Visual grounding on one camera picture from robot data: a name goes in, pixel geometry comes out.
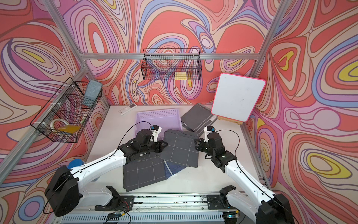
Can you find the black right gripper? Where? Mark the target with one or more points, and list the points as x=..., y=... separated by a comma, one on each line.
x=199, y=144

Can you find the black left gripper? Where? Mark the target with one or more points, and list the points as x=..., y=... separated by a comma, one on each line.
x=159, y=147

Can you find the dark grey checked pillowcase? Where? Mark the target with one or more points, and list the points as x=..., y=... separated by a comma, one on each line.
x=181, y=148

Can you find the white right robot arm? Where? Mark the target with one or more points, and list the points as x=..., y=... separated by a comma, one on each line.
x=251, y=187

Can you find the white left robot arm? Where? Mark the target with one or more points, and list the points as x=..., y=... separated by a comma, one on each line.
x=64, y=190

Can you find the grey folded cloth at back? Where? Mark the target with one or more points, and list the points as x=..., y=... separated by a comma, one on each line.
x=198, y=117

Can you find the blue pillowcase with yellow stripe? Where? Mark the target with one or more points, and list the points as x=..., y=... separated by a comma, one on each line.
x=171, y=169

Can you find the purple perforated plastic basket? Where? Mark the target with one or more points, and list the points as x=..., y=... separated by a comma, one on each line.
x=166, y=119

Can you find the yellow cloth in basket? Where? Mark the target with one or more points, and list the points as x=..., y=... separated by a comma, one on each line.
x=71, y=129

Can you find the white remote control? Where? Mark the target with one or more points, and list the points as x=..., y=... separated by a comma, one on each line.
x=127, y=109

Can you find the pink framed whiteboard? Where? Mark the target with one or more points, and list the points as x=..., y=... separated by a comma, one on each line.
x=236, y=96

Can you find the yellow sticky notes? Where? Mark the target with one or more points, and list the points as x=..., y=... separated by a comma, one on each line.
x=180, y=76

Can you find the blue grey sponge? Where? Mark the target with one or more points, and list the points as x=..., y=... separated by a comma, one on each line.
x=93, y=89

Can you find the white tape roll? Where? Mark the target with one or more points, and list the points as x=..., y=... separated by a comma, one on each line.
x=58, y=123

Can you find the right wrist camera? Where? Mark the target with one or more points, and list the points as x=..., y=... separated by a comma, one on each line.
x=207, y=131

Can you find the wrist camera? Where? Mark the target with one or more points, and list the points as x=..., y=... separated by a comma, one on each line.
x=156, y=130
x=207, y=131

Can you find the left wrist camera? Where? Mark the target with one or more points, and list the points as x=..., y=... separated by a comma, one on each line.
x=156, y=130

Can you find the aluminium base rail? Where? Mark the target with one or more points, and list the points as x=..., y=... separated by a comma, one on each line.
x=160, y=205

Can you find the black wire basket back wall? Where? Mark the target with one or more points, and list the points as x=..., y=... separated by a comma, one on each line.
x=162, y=63

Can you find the black wire basket wall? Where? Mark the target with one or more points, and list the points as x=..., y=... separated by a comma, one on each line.
x=162, y=63
x=68, y=103

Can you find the black wire basket left wall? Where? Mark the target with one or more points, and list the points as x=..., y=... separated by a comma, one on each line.
x=68, y=103

